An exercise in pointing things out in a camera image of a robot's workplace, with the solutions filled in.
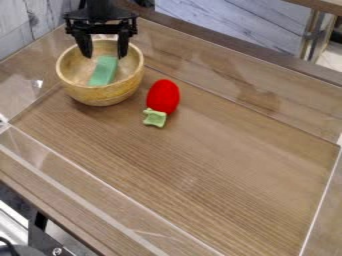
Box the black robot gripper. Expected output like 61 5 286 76
62 7 139 58

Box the green rectangular block stick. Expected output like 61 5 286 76
88 55 119 86

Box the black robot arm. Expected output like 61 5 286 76
62 0 137 59

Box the wooden brown bowl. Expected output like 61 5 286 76
56 39 144 106

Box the red plush strawberry toy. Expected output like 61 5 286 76
143 79 180 128

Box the clear acrylic front barrier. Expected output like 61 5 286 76
0 116 223 256

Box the metal table leg background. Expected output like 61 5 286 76
299 10 336 63

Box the black table frame leg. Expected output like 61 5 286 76
0 209 77 256

